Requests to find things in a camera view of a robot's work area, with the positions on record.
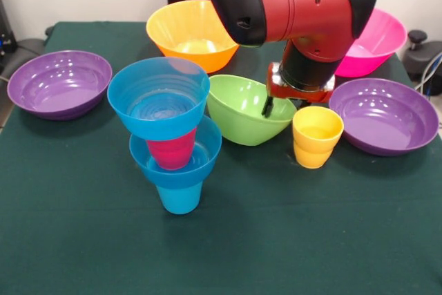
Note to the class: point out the black equipment box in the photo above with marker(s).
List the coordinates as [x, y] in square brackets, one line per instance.
[6, 39]

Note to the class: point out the grey rounded base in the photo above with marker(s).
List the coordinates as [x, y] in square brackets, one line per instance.
[29, 49]

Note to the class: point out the black clamp with knob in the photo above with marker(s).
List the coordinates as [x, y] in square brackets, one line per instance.
[423, 55]

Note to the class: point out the blue plastic cup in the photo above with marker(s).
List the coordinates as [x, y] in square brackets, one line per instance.
[179, 201]

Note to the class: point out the dark green tablecloth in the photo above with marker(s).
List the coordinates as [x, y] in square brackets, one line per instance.
[221, 239]

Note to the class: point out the purple plastic bowl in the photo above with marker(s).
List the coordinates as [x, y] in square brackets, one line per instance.
[383, 125]
[58, 91]

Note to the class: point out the orange plastic bowl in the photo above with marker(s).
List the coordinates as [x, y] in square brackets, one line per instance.
[186, 32]

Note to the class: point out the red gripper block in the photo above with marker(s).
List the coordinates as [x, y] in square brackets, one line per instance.
[293, 93]

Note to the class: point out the small blue plastic bowl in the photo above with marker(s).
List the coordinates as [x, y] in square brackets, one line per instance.
[152, 125]
[176, 177]

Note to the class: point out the small black table clamp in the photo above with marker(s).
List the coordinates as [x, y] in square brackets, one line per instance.
[50, 30]

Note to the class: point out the red plastic cup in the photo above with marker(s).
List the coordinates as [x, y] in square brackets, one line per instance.
[171, 153]

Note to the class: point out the pink plastic bowl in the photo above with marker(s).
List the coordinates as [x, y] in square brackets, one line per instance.
[380, 43]

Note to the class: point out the green plastic bowl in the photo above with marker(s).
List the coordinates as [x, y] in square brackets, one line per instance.
[238, 108]

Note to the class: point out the yellow plastic cup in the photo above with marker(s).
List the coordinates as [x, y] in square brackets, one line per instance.
[314, 153]

